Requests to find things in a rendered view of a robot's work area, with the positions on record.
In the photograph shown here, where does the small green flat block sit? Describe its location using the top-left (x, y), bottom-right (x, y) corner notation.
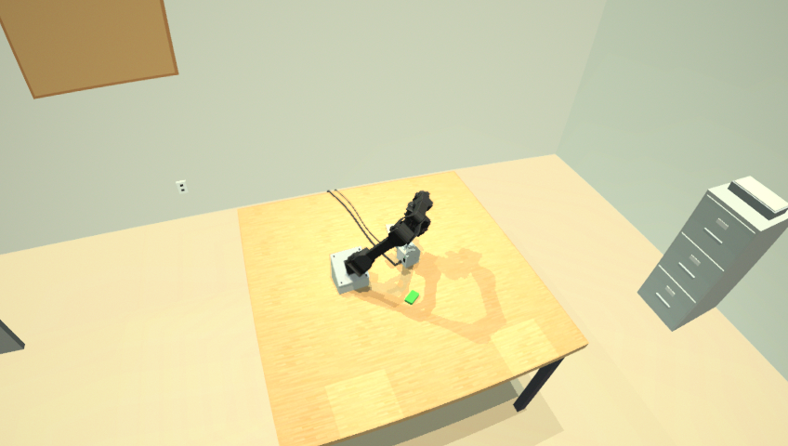
top-left (404, 289), bottom-right (420, 305)

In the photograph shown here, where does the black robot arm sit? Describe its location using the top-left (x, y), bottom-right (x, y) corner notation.
top-left (343, 190), bottom-right (434, 278)

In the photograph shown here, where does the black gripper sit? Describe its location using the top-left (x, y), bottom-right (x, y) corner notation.
top-left (389, 215), bottom-right (431, 231)

